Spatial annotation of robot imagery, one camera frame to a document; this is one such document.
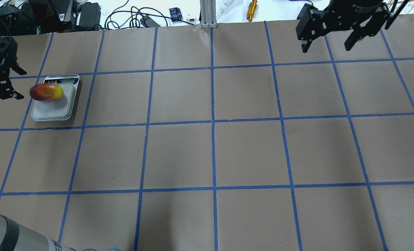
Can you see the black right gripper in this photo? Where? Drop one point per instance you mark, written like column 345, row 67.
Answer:
column 361, row 7

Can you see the red yellow mango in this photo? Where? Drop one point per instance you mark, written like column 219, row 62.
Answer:
column 46, row 92

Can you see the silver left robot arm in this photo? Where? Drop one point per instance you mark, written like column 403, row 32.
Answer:
column 175, row 145

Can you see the black electronics pile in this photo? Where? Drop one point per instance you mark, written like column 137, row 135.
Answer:
column 34, row 17

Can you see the digital kitchen scale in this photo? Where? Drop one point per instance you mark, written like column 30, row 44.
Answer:
column 61, row 109

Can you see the gold metal cylinder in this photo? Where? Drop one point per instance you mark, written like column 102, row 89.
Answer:
column 251, row 11

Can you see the black power adapter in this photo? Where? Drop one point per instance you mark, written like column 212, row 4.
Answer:
column 89, row 15

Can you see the white power strip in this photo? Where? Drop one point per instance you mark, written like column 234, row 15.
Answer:
column 224, row 5

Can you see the small blue box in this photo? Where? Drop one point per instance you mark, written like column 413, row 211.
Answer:
column 175, row 14

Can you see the aluminium profile post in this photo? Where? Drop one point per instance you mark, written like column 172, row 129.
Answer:
column 208, row 14

